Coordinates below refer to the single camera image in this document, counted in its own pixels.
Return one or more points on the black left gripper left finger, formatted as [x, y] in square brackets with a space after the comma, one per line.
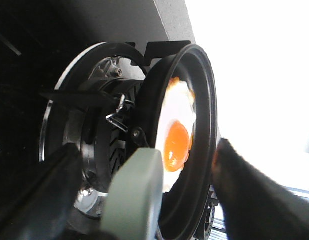
[35, 203]

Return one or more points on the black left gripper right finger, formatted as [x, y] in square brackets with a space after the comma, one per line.
[254, 206]

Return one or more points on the black frying pan mint handle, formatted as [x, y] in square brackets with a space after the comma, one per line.
[137, 208]

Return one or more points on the fried egg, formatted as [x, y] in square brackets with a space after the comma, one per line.
[174, 137]

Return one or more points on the black glass cooktop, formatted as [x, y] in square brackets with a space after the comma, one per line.
[37, 39]

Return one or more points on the black pan support grate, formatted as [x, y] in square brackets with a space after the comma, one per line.
[92, 106]

